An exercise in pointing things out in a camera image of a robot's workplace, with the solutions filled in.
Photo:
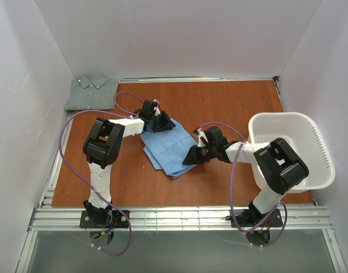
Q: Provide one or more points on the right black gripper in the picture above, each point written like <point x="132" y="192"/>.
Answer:
<point x="204" y="151"/>

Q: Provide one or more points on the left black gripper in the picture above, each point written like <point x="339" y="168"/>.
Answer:
<point x="158" y="121"/>

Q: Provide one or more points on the light blue long sleeve shirt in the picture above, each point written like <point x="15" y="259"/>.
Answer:
<point x="167" y="150"/>

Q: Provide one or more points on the grey long sleeve shirt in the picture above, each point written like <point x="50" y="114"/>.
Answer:
<point x="96" y="94"/>

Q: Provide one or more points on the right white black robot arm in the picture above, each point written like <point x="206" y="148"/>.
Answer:
<point x="279" y="164"/>

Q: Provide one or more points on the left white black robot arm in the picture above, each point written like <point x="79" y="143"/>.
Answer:
<point x="102" y="147"/>

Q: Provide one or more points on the white plastic laundry basket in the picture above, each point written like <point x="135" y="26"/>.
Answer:
<point x="304" y="136"/>

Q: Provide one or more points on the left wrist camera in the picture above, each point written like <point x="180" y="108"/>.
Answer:
<point x="156" y="107"/>

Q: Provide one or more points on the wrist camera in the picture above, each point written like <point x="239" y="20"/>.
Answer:
<point x="156" y="107"/>
<point x="202" y="139"/>

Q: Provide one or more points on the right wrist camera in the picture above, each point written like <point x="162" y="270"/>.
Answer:
<point x="202" y="139"/>

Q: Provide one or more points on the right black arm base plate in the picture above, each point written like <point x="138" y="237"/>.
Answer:
<point x="245" y="221"/>

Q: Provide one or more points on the aluminium back frame rail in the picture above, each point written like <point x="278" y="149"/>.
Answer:
<point x="185" y="79"/>

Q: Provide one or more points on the aluminium frame rail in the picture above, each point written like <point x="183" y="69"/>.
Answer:
<point x="276" y="81"/>
<point x="192" y="218"/>
<point x="49" y="190"/>
<point x="185" y="79"/>

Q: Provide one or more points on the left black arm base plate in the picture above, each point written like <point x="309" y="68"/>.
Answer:
<point x="111" y="219"/>

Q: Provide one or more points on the aluminium right frame rail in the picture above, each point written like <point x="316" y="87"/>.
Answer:
<point x="276" y="81"/>

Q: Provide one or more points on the aluminium front frame rail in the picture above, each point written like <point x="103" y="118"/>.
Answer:
<point x="192" y="218"/>

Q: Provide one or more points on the aluminium left frame rail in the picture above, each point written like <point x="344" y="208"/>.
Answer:
<point x="49" y="190"/>

